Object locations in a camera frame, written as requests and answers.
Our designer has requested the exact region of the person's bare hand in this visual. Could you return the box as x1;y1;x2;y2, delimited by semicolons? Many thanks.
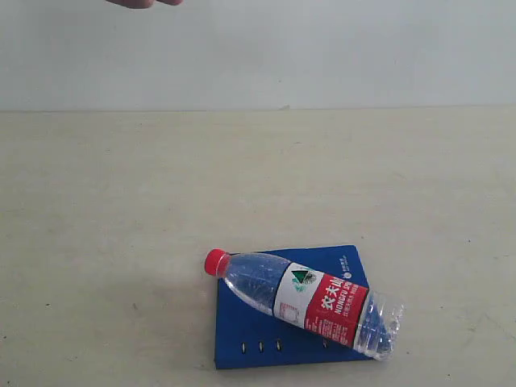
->
107;0;183;9

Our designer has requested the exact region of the blue ring binder notebook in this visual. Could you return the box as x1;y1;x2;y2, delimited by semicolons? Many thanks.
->
214;245;370;369

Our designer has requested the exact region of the clear plastic water bottle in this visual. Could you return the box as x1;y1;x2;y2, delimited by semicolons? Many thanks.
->
205;249;403;361

